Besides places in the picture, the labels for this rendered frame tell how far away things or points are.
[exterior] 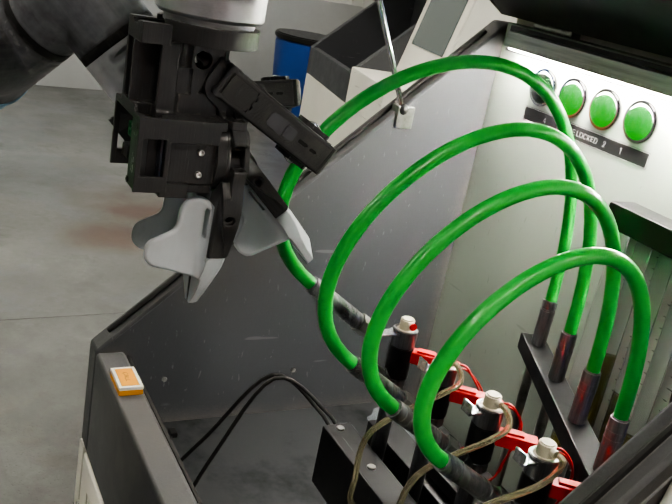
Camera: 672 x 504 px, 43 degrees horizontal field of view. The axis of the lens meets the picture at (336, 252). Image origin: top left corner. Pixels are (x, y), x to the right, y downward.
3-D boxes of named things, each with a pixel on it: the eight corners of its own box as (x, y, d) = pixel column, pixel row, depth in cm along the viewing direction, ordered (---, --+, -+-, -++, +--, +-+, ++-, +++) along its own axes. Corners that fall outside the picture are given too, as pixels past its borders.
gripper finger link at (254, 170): (273, 224, 79) (215, 152, 79) (288, 213, 79) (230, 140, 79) (274, 218, 74) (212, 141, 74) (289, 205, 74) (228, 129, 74)
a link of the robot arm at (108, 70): (151, 21, 78) (158, 12, 71) (182, 63, 80) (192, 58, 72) (86, 69, 78) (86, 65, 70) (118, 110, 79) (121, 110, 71)
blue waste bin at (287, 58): (250, 114, 735) (263, 25, 709) (310, 119, 766) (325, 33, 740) (280, 133, 688) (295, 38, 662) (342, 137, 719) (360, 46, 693)
